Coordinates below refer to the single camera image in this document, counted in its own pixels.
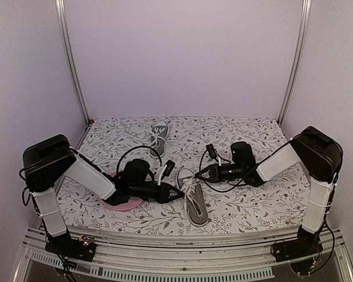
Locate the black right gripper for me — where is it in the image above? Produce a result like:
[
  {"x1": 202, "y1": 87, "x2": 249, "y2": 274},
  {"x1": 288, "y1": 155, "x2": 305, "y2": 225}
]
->
[{"x1": 195, "y1": 163, "x2": 245, "y2": 183}]

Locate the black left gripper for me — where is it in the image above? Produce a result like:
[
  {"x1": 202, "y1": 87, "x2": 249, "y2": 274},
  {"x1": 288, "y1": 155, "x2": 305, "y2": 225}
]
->
[{"x1": 129, "y1": 182, "x2": 184, "y2": 204}]

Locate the grey sneaker with red sole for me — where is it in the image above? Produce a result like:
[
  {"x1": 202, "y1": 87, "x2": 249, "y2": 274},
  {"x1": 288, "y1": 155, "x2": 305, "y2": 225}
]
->
[{"x1": 149, "y1": 120, "x2": 169, "y2": 157}]

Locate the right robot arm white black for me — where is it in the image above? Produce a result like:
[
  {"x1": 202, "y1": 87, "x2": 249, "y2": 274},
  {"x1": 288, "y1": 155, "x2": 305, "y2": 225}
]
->
[{"x1": 195, "y1": 126, "x2": 344, "y2": 262}]

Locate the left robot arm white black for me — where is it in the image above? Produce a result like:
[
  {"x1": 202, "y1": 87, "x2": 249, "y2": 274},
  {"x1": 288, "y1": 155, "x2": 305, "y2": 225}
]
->
[{"x1": 19, "y1": 135, "x2": 185, "y2": 262}]

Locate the pink plastic plate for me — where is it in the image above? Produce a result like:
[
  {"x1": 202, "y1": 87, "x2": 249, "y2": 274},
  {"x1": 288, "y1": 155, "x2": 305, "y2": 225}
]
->
[{"x1": 102, "y1": 188, "x2": 143, "y2": 212}]

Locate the floral patterned table mat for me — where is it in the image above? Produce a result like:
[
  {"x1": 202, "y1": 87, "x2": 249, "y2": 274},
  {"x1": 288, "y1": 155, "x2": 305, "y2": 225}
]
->
[{"x1": 49, "y1": 116, "x2": 321, "y2": 238}]

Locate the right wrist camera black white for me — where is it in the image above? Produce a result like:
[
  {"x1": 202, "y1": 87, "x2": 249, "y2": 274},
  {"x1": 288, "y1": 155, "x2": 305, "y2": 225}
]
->
[{"x1": 206, "y1": 144, "x2": 221, "y2": 166}]

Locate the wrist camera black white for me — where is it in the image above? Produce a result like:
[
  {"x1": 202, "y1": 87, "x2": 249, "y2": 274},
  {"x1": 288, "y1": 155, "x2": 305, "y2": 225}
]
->
[
  {"x1": 156, "y1": 160, "x2": 175, "y2": 186},
  {"x1": 206, "y1": 144, "x2": 221, "y2": 166}
]

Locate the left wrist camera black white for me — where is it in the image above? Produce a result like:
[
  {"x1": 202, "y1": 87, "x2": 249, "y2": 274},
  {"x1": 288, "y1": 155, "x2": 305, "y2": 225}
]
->
[{"x1": 156, "y1": 160, "x2": 175, "y2": 186}]

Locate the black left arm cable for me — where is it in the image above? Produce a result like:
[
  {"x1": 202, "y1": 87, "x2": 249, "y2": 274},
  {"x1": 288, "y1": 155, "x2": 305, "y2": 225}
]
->
[{"x1": 115, "y1": 146, "x2": 163, "y2": 176}]

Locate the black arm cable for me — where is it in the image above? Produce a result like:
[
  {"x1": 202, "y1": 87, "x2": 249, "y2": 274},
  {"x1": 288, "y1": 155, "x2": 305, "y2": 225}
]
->
[
  {"x1": 115, "y1": 146, "x2": 163, "y2": 176},
  {"x1": 199, "y1": 148, "x2": 248, "y2": 192}
]

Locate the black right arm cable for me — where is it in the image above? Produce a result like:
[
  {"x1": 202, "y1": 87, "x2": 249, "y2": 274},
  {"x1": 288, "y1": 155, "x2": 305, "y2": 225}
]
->
[{"x1": 199, "y1": 148, "x2": 248, "y2": 192}]

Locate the right aluminium frame post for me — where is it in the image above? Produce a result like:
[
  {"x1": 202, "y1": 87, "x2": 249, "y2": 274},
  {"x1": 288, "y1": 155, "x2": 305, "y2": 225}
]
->
[{"x1": 277, "y1": 0, "x2": 312, "y2": 127}]

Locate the aluminium frame post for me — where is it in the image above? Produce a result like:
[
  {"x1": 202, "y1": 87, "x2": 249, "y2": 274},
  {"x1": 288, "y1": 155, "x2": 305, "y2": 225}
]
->
[
  {"x1": 277, "y1": 0, "x2": 312, "y2": 127},
  {"x1": 55, "y1": 0, "x2": 91, "y2": 126}
]

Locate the aluminium front rail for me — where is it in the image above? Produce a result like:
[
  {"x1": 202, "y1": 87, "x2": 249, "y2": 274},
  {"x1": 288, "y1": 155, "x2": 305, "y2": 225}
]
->
[{"x1": 12, "y1": 228, "x2": 353, "y2": 282}]

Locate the left aluminium frame post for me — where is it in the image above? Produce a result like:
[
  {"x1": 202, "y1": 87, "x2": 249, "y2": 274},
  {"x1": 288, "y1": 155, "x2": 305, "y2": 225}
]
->
[{"x1": 55, "y1": 0, "x2": 91, "y2": 126}]

